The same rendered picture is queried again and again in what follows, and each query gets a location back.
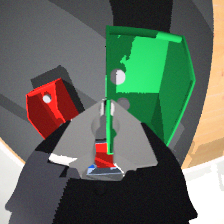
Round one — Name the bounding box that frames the grey metal shelf rack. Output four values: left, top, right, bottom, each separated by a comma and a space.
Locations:
87, 140, 121, 175

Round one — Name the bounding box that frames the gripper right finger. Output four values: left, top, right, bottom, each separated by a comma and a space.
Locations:
110, 99, 198, 221

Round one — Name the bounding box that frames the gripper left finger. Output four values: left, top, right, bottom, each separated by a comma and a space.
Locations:
5, 99, 106, 212

